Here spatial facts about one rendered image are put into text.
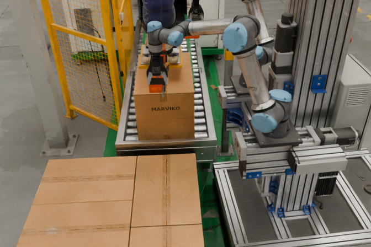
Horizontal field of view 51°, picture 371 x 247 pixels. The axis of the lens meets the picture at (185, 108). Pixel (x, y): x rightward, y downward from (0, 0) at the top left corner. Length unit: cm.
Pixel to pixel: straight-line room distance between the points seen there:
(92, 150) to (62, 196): 121
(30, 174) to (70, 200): 117
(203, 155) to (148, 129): 43
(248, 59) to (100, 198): 125
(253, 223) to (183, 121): 82
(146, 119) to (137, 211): 66
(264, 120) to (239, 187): 117
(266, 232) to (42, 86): 208
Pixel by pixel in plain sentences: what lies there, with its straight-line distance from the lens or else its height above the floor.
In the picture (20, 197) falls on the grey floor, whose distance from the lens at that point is 341.
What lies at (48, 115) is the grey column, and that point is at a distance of 353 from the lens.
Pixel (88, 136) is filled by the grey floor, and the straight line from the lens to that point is 382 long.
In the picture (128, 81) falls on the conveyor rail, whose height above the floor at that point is 59.
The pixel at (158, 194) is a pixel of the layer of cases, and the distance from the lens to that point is 239.
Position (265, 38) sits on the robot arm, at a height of 130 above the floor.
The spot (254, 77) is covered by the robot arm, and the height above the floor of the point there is 142.
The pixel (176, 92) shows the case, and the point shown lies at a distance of 253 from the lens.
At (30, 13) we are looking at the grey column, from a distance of 311.
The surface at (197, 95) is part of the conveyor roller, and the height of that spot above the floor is 55.
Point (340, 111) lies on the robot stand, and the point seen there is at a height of 106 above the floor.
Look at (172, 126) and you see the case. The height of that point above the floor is 68.
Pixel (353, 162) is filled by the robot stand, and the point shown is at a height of 21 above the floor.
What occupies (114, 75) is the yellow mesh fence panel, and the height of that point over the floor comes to 72.
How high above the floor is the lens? 228
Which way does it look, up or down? 34 degrees down
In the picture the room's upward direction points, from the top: 1 degrees counter-clockwise
